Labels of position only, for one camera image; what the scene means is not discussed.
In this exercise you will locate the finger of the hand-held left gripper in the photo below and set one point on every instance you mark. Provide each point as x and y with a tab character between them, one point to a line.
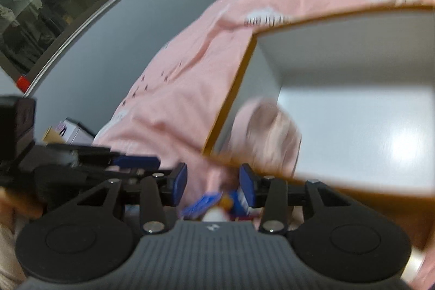
68	181
136	162

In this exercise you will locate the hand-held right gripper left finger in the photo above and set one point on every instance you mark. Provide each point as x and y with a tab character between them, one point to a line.
180	183

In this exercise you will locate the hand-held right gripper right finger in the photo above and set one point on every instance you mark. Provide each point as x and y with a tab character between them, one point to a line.
246	184

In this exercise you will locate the pink zip pouch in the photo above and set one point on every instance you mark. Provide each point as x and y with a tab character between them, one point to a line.
265	137

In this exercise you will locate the orange cardboard box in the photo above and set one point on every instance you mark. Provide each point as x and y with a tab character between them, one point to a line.
340	127

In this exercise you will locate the person's left hand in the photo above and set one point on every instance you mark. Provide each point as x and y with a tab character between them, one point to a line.
17	203

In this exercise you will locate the small red object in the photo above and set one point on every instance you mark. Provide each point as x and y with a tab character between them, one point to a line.
23	83

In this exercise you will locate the small boxes beside bed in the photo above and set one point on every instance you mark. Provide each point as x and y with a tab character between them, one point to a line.
73	133

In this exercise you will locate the person's cream clothing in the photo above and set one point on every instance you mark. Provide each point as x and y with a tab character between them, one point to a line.
6	249

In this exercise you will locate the pink printed blanket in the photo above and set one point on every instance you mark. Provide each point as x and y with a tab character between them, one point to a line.
204	72

